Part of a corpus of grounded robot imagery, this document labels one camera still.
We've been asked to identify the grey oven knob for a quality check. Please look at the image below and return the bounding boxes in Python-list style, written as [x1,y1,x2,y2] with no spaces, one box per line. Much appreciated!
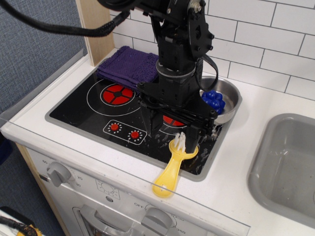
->
[141,208,173,235]
[47,162,71,187]

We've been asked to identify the black braided cable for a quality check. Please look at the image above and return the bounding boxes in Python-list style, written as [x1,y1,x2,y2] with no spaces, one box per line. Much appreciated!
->
[0,0,131,38]

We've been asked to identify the grey left oven knob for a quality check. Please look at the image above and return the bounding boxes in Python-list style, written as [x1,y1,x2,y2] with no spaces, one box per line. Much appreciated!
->
[47,162,71,187]

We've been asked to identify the silver metal bowl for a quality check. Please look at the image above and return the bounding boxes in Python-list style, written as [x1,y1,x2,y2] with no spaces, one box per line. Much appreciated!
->
[200,78,242,125]

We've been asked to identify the yellow dish brush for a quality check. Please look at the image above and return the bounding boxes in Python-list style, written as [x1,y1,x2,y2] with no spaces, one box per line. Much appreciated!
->
[152,132,199,198]

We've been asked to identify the grey sink basin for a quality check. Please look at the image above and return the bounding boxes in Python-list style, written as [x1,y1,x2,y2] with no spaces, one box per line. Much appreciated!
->
[248,114,315,228]

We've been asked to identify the blue plastic grapes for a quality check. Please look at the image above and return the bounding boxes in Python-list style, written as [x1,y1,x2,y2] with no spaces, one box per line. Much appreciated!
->
[201,90,225,115]

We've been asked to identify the grey oven door handle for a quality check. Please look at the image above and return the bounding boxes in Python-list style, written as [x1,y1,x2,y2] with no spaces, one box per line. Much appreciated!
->
[79,205,141,236]

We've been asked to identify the black toy stove top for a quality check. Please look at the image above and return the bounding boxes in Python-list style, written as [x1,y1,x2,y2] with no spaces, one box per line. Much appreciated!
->
[45,74,231,181]

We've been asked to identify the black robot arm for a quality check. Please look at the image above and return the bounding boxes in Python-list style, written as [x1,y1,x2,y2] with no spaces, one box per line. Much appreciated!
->
[101,0,218,153]

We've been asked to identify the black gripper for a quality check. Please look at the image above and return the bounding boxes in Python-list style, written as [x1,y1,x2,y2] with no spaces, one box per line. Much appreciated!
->
[137,60,218,153]

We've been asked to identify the grey right oven knob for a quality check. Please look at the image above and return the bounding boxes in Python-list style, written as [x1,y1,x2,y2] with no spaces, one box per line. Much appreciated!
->
[141,208,173,235]

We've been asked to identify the purple folded cloth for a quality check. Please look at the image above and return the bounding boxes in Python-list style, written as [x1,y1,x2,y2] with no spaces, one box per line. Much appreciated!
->
[96,46,158,90]

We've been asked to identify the wooden side post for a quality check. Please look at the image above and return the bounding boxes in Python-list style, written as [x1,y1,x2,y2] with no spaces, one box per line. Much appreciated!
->
[75,0,115,66]

